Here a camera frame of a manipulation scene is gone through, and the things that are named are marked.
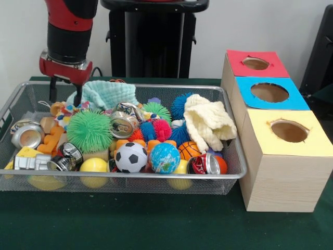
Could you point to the small basketball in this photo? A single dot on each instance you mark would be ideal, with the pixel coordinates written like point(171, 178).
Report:
point(188, 150)

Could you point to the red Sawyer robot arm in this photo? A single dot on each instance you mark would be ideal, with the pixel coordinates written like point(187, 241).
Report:
point(67, 39)

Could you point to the globe print ball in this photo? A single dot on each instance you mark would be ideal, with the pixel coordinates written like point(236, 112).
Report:
point(164, 158)

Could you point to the large green spiky ball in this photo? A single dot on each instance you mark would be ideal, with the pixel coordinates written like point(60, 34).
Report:
point(89, 130)

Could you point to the black panel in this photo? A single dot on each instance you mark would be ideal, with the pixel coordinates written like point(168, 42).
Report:
point(320, 52)

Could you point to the wooden box with three holes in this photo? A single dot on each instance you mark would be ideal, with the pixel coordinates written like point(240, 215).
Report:
point(286, 182)

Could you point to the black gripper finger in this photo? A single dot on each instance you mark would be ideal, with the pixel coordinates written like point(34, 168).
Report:
point(78, 95)
point(53, 89)

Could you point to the crushed silver can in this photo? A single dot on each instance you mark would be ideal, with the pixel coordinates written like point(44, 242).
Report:
point(123, 125)

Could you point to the crushed red can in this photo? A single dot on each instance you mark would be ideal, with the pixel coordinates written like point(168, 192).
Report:
point(203, 164)

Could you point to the soccer ball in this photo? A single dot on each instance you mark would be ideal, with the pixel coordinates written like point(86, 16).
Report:
point(130, 157)

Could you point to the mint green cloth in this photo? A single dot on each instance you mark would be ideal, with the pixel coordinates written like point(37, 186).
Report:
point(109, 93)

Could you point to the yellow ball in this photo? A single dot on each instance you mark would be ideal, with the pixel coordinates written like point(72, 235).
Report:
point(93, 165)

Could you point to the cream knitted cloth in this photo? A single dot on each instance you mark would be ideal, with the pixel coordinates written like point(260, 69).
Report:
point(208, 122)

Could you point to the tan plush toy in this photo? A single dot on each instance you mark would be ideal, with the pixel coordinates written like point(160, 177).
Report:
point(56, 108)

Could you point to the yellow cheese wedge toy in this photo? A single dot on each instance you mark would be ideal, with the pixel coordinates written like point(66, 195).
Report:
point(28, 151)

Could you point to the dark green table cloth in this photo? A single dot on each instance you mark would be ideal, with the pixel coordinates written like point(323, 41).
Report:
point(156, 224)
point(325, 95)

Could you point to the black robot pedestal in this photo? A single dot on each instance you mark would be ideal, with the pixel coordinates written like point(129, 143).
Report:
point(151, 47)

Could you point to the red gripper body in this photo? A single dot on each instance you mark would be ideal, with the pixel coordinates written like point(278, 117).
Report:
point(65, 70)

